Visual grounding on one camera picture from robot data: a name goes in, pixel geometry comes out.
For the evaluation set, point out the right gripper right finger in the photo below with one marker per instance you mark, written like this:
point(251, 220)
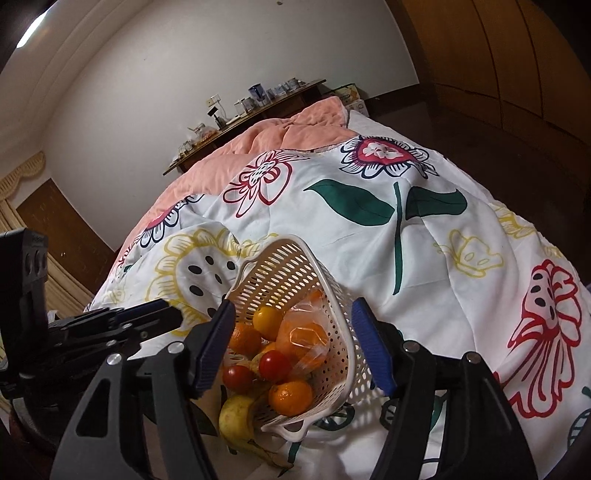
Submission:
point(482, 437)

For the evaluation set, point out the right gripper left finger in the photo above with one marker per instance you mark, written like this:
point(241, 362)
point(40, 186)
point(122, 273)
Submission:
point(105, 437)

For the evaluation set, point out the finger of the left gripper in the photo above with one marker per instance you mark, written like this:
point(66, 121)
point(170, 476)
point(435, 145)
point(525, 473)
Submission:
point(106, 318)
point(127, 337)

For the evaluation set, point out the red tomato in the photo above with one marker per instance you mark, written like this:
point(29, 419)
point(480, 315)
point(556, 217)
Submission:
point(274, 367)
point(238, 379)

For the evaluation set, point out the green-brown round fruit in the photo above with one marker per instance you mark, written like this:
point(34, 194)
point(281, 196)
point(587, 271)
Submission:
point(254, 364)

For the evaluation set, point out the large orange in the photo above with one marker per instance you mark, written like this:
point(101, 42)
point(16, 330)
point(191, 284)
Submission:
point(291, 398)

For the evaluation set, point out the beige curtain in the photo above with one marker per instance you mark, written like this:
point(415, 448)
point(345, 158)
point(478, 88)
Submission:
point(63, 293)

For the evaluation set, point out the brown wooden door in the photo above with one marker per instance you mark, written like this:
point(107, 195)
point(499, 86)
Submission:
point(72, 243)

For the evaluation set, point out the yellow banana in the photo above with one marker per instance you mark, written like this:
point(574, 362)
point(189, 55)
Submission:
point(235, 425)

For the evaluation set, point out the small orange fruit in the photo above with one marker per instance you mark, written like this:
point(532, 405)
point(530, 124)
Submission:
point(266, 320)

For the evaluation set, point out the white plastic perforated basket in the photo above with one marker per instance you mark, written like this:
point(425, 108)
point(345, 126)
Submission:
point(281, 275)

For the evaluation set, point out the plastic bag of oranges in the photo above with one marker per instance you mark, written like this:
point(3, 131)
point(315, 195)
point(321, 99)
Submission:
point(304, 334)

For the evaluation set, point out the floral white bed sheet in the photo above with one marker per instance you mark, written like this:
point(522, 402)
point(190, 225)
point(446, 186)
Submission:
point(399, 224)

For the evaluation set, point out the blue mug on shelf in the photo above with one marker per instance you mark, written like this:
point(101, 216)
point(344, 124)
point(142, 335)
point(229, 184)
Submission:
point(258, 95)

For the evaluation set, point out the pink quilt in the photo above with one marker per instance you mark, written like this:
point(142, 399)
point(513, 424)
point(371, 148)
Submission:
point(323, 124)

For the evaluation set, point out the wooden headboard shelf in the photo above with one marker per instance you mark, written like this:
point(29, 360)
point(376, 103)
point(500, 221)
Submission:
point(283, 107)

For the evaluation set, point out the ceiling tube light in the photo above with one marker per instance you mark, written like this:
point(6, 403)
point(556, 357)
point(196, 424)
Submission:
point(31, 30)

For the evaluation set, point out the wooden wardrobe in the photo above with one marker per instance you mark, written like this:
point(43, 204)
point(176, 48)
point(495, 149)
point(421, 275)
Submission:
point(507, 64)

